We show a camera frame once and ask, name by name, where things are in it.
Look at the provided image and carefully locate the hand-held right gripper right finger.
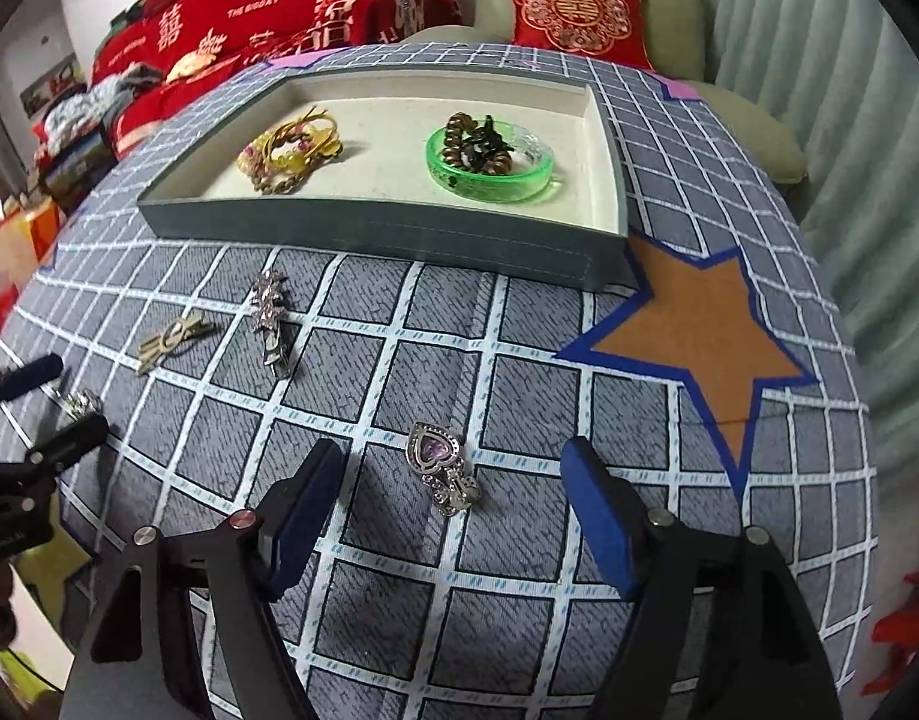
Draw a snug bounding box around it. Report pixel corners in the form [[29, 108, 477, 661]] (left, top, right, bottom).
[[560, 435, 837, 720]]

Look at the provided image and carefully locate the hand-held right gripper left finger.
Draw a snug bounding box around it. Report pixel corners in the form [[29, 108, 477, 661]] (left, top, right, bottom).
[[55, 439, 349, 720]]

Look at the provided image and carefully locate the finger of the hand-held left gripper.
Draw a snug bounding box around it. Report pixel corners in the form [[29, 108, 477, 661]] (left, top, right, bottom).
[[0, 352, 65, 422], [0, 411, 110, 482]]

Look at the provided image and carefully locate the small silver hair clip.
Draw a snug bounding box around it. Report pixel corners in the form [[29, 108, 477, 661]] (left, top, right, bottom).
[[55, 388, 105, 422]]

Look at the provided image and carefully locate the heart gem hair clip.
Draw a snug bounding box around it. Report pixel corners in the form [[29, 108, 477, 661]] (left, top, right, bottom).
[[406, 420, 485, 518]]

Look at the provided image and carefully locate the pink yellow beaded bracelet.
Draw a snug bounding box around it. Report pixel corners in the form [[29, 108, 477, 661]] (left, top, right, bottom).
[[238, 136, 320, 175]]

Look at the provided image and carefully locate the green translucent bracelet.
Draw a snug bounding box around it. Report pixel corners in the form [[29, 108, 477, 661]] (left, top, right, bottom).
[[425, 120, 566, 204]]

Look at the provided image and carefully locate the yellow cord bracelet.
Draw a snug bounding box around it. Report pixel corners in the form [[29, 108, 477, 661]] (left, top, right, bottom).
[[260, 107, 346, 160]]

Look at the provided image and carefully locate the grey shallow tray box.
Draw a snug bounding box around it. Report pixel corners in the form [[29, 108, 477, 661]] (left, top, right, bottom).
[[137, 64, 641, 290]]

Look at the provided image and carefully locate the brown coil hair tie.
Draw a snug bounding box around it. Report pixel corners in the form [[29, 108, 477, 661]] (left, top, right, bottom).
[[439, 111, 507, 170]]

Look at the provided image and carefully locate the black claw hair clip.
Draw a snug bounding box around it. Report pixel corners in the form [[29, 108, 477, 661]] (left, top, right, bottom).
[[461, 114, 518, 166]]

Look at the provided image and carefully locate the orange box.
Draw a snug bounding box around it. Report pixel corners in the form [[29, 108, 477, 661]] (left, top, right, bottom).
[[0, 199, 64, 332]]

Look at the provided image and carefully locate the grey checkered tablecloth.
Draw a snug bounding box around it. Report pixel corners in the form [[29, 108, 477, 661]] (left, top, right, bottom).
[[0, 41, 881, 720]]

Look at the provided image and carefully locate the gold hair clip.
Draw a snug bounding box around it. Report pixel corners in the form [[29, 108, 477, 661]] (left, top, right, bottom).
[[137, 311, 215, 375]]

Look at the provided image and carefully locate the yellow green object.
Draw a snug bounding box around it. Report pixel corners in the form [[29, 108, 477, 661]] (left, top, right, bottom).
[[0, 645, 64, 720]]

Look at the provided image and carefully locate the silver rhinestone hair clip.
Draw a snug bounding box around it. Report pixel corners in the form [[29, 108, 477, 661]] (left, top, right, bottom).
[[251, 268, 304, 378]]

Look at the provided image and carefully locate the tablet screen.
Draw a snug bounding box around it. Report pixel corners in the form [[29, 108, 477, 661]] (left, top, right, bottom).
[[43, 131, 120, 197]]

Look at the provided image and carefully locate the pile of clothes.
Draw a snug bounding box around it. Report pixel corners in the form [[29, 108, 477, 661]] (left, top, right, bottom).
[[35, 64, 169, 166]]

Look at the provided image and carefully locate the red plastic stool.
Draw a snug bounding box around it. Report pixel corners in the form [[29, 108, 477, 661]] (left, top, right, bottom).
[[860, 566, 919, 695]]

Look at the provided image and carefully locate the beige round cushion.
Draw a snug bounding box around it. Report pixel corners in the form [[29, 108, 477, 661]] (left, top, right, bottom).
[[164, 45, 229, 84]]

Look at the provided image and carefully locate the green leather armchair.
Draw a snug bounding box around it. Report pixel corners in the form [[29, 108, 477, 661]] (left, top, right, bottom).
[[400, 0, 810, 185]]

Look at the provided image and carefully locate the red printed sofa cover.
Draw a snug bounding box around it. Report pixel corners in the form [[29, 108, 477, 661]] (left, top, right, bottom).
[[92, 0, 468, 160]]

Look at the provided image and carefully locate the pale green curtain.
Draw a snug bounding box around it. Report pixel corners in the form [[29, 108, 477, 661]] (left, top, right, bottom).
[[669, 0, 919, 422]]

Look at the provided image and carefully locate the red embroidered cushion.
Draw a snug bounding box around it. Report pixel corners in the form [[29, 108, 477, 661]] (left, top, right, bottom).
[[504, 0, 654, 71]]

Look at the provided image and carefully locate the wall poster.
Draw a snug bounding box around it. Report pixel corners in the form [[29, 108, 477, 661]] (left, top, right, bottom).
[[20, 64, 83, 118]]

